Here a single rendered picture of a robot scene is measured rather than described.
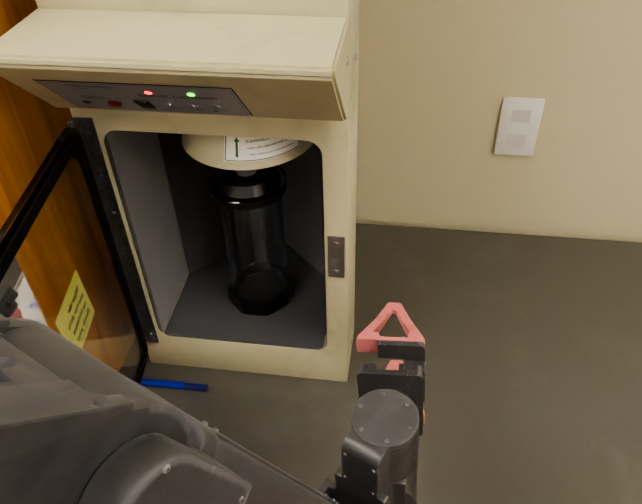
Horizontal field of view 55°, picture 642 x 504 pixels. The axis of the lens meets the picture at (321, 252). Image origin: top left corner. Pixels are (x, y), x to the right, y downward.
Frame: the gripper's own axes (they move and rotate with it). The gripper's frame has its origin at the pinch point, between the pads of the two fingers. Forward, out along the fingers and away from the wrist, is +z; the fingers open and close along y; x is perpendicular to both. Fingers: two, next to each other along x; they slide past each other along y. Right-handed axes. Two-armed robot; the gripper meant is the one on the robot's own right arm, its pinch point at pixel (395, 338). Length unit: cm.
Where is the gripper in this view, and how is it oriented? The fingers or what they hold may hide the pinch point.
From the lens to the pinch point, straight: 71.8
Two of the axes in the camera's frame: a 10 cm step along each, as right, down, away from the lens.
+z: 1.4, -6.5, 7.5
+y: -1.0, -7.6, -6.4
